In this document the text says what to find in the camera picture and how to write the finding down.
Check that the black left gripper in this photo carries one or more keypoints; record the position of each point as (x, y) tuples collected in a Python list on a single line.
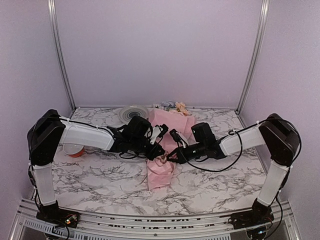
[(154, 153)]

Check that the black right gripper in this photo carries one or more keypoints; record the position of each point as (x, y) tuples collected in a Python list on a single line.
[(181, 157)]

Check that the beige raffia ribbon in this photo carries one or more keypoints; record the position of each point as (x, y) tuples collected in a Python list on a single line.
[(158, 173)]

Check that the pink wrapping paper sheet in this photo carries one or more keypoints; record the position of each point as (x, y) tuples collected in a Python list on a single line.
[(173, 120)]

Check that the blue fake flower stem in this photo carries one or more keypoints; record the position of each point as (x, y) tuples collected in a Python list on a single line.
[(165, 105)]

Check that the large pink fake rose stem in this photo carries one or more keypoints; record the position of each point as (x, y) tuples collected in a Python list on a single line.
[(180, 107)]

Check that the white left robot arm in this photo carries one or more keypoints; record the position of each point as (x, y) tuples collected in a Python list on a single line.
[(52, 132)]

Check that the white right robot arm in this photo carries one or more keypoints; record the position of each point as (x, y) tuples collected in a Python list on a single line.
[(280, 136)]

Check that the striped grey ceramic plate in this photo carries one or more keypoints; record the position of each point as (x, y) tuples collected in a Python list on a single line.
[(128, 112)]

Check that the white bowl with red outside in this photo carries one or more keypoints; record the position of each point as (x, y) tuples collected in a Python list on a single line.
[(73, 150)]

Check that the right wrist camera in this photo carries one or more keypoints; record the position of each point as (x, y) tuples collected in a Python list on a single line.
[(179, 138)]

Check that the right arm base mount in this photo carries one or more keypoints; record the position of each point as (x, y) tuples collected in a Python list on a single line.
[(259, 214)]

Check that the aluminium front rail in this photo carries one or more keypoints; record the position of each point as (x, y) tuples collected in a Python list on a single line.
[(103, 226)]

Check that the right aluminium frame post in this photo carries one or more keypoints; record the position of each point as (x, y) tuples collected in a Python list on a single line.
[(261, 28)]

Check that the aluminium frame post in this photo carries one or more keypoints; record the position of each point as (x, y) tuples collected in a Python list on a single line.
[(261, 28), (59, 52)]

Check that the left aluminium frame post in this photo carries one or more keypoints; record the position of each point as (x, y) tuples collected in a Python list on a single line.
[(59, 52)]

